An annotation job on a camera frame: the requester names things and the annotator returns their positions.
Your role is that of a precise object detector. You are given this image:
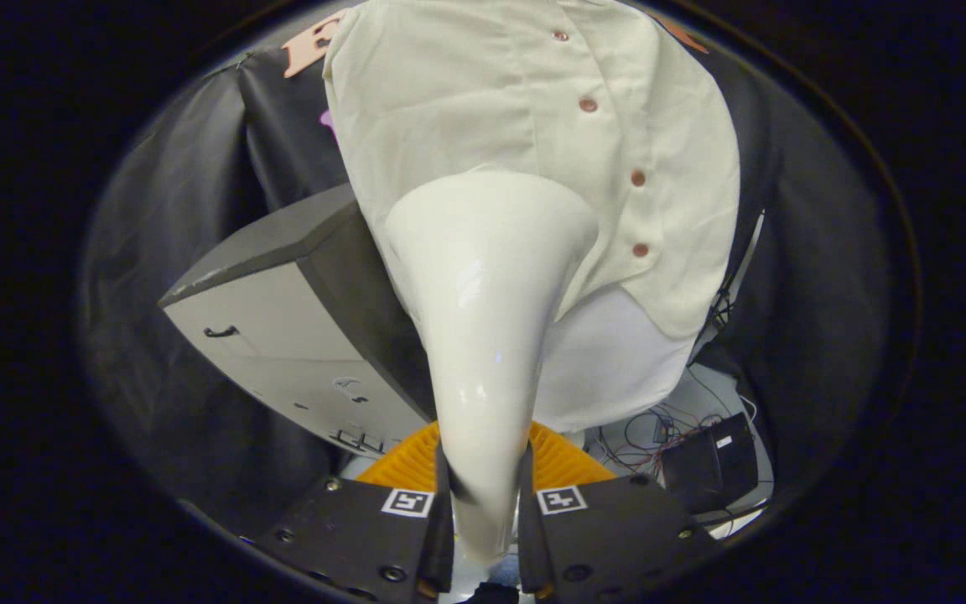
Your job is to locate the black electronics box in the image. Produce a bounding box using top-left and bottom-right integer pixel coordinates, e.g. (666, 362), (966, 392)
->
(659, 412), (760, 515)

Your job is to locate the tangle of floor cables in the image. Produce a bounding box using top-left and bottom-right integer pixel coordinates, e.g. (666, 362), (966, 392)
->
(588, 361), (762, 475)

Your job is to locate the grey drawer cabinet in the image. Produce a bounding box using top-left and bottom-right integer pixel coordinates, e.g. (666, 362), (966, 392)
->
(158, 183), (439, 459)

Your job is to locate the white mannequin stand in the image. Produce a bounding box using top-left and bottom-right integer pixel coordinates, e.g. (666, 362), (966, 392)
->
(533, 284), (699, 434)

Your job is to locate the cream button-up shirt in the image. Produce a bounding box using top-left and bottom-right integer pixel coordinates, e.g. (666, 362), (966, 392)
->
(322, 0), (742, 341)

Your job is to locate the black backdrop cloth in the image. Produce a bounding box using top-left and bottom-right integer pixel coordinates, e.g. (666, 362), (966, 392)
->
(76, 13), (895, 538)

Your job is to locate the white garment steamer head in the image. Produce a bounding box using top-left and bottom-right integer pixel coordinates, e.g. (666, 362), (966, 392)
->
(384, 172), (600, 568)

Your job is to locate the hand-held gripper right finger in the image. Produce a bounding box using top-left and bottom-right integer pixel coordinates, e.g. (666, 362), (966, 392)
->
(519, 421), (719, 599)

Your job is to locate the black tripod stand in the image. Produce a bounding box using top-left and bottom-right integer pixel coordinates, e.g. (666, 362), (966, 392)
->
(704, 208), (766, 338)

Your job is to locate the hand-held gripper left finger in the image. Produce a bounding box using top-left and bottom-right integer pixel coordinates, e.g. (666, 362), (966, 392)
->
(252, 421), (455, 601)

